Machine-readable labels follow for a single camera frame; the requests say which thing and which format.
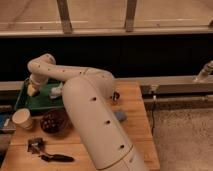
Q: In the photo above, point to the blue object at edge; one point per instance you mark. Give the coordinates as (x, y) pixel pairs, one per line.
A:
(5, 123)

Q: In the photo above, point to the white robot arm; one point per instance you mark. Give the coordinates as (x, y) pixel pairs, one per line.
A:
(85, 93)

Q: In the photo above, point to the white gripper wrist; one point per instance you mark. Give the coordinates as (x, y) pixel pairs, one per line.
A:
(35, 82)

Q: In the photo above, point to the crumpled white cloth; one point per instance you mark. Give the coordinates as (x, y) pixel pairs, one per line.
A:
(56, 92)

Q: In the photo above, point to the white paper cup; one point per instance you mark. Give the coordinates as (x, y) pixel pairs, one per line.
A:
(22, 118)

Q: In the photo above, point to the green plastic tray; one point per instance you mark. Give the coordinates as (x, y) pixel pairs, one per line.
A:
(39, 102)

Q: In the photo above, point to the small metal cup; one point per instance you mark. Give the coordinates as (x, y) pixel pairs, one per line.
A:
(116, 96)

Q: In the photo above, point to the dark brown bowl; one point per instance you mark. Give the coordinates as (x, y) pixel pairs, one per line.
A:
(54, 121)

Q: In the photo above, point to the blue sponge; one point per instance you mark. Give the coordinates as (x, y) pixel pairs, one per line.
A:
(121, 116)

